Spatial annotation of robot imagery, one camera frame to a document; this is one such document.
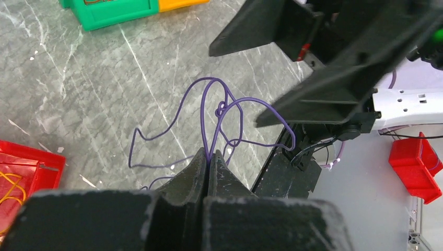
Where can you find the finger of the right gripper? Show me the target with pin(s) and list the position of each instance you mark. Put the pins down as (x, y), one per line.
(291, 25)
(378, 37)

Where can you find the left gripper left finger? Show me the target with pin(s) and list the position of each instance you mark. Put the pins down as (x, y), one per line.
(188, 187)

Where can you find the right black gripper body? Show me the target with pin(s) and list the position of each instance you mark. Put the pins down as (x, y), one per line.
(383, 108)

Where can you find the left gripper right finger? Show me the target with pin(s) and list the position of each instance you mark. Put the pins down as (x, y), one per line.
(223, 185)

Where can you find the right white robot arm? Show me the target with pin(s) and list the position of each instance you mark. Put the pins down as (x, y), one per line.
(351, 46)

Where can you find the red plastic bin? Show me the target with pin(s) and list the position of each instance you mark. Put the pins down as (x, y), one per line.
(24, 171)
(416, 164)

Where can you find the orange plastic bin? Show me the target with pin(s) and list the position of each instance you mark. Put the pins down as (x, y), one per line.
(168, 5)

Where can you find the green plastic bin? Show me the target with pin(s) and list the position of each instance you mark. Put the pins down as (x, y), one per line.
(94, 15)

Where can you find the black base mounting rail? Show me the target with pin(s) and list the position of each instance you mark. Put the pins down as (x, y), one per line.
(281, 178)

